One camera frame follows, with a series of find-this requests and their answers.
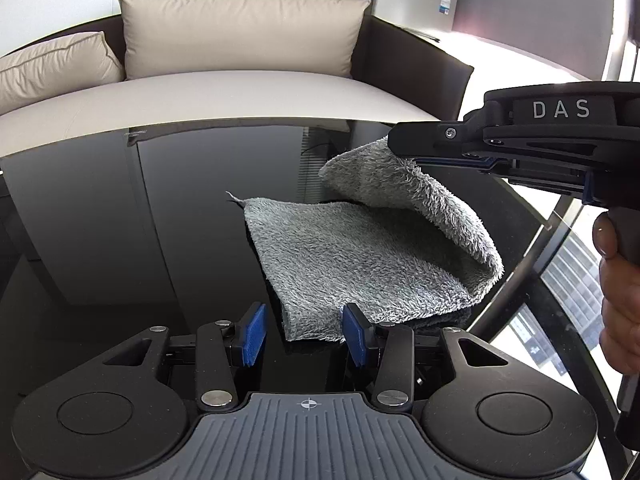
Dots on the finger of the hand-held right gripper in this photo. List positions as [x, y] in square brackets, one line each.
[475, 164]
[430, 137]

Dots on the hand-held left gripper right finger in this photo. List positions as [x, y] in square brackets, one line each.
[356, 335]

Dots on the grey fluffy towel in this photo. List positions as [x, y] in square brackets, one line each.
[360, 260]

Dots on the dark brown sofa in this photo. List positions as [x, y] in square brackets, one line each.
[240, 95]

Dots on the small beige cushion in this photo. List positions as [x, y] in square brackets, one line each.
[50, 70]

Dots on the large beige cushion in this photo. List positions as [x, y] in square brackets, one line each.
[240, 35]

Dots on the person's right hand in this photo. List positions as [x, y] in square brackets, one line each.
[620, 310]

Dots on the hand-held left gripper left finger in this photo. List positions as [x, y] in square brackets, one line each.
[252, 335]

